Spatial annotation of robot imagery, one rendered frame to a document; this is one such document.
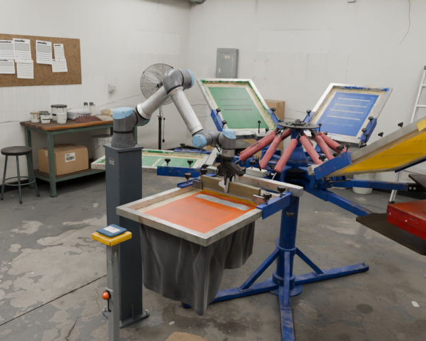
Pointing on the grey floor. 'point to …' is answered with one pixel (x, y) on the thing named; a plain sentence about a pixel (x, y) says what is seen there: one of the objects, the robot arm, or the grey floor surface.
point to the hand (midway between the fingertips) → (229, 190)
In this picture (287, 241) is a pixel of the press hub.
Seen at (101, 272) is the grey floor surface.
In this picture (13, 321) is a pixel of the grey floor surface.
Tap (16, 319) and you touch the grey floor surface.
